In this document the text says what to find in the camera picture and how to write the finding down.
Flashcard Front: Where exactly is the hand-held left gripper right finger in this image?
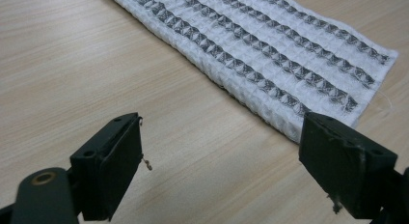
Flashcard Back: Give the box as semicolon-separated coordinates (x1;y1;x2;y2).
298;111;398;220

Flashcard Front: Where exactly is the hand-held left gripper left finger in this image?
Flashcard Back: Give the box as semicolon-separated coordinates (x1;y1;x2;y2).
69;112;153;222

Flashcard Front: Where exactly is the white grey striped waffle towel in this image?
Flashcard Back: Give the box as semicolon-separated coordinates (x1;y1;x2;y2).
105;0;399;144

